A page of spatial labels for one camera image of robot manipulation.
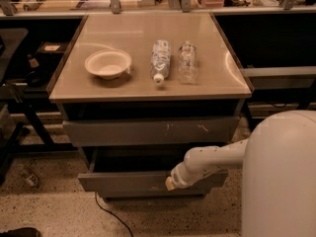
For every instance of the yellow padded arm end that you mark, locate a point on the yellow padded arm end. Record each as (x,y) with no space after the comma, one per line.
(177,177)

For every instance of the grey drawer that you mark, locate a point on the grey drawer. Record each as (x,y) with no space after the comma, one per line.
(141,171)
(152,131)

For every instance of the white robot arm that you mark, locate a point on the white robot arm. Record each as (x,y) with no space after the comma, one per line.
(278,163)

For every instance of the grey top drawer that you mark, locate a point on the grey top drawer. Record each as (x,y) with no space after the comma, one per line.
(152,131)

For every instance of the grey drawer cabinet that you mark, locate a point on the grey drawer cabinet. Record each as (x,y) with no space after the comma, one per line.
(219,91)

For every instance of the clear bottle with white cap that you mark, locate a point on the clear bottle with white cap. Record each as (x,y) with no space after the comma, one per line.
(160,61)

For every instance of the clear empty plastic bottle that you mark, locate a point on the clear empty plastic bottle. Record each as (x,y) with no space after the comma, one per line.
(187,63)

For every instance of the white paper bowl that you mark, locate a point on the white paper bowl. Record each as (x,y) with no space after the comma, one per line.
(108,64)

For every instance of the small bottle on floor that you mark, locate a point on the small bottle on floor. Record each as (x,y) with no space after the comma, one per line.
(30,177)

